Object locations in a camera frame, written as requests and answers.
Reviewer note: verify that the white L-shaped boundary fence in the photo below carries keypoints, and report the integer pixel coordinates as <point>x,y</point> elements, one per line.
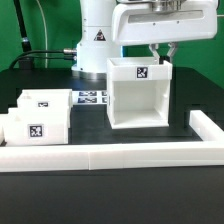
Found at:
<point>207,151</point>

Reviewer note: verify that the printed marker sheet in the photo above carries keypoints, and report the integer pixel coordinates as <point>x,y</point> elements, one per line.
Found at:
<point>89,97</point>

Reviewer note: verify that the white front drawer tray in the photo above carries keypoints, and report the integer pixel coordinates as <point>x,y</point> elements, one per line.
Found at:
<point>36,127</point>

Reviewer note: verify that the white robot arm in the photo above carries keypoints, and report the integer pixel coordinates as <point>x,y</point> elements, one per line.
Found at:
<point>110,25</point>

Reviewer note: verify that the white drawer tray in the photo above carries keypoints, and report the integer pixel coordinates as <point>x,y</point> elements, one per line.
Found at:
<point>55,99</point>
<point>36,127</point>

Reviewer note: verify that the white drawer cabinet box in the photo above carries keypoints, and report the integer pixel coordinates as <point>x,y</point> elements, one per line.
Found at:
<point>138,92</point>

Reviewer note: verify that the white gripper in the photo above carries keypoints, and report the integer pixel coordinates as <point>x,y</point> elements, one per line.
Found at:
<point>140,22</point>

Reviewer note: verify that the black vertical pole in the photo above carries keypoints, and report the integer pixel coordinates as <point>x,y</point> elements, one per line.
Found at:
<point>26,63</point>

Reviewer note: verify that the white block at left edge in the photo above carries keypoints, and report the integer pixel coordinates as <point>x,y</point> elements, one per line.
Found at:
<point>1,128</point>

